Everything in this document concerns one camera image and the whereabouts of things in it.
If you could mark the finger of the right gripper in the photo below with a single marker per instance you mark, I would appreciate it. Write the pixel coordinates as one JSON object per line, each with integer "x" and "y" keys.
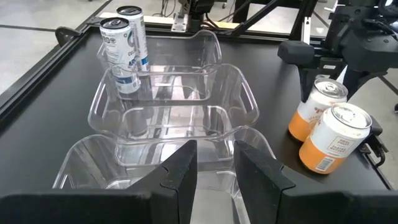
{"x": 295, "y": 53}
{"x": 357, "y": 77}

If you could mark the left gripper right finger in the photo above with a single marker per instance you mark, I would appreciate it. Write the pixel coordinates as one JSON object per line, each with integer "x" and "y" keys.
{"x": 258, "y": 186}

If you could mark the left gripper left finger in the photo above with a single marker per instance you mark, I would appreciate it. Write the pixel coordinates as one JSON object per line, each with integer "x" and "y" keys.
{"x": 174, "y": 186}

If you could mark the orange and white soda can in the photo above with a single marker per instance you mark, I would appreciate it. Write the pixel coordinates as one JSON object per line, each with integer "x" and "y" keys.
{"x": 303, "y": 121}
{"x": 329, "y": 146}

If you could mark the grey bottle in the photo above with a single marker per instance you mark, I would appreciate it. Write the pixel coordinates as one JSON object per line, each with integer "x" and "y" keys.
{"x": 118, "y": 46}

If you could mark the clear plastic bin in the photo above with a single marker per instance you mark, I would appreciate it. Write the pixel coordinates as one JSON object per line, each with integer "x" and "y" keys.
{"x": 236, "y": 93}
{"x": 93, "y": 161}
{"x": 199, "y": 46}

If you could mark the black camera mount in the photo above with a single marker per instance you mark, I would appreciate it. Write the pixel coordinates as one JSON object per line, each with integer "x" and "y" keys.
{"x": 377, "y": 146}

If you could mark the silver base bracket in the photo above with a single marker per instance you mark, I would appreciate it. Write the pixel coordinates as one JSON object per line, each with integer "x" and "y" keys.
{"x": 182, "y": 23}

